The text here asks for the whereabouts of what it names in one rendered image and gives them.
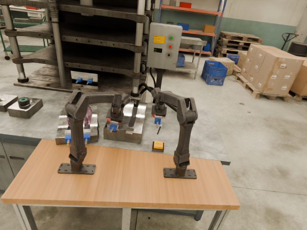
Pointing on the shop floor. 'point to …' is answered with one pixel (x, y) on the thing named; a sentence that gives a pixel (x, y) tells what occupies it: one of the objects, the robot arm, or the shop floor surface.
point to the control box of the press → (162, 49)
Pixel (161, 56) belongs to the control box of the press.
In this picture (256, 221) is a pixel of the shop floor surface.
